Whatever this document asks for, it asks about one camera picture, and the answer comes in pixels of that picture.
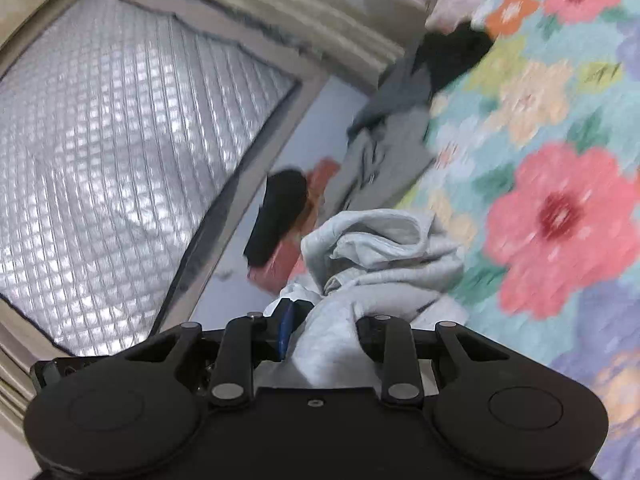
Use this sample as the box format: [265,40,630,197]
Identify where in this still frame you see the light grey sweatshirt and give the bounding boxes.
[255,209,469,389]

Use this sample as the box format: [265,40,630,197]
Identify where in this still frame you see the black folded clothes on suitcase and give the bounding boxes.
[243,168,308,268]

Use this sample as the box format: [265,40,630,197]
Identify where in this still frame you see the pink red suitcase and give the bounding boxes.
[247,157,340,295]

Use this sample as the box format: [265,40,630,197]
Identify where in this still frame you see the grey polo shirt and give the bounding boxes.
[320,106,435,220]

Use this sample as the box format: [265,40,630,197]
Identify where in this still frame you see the floral bed quilt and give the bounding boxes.
[401,0,639,479]

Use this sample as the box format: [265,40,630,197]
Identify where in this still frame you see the dark grey garment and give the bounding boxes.
[347,41,433,142]

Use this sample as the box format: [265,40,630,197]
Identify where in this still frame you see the silver quilted window cover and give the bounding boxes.
[1,0,296,356]

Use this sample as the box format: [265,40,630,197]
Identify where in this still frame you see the black garment on bed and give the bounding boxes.
[412,22,494,92]

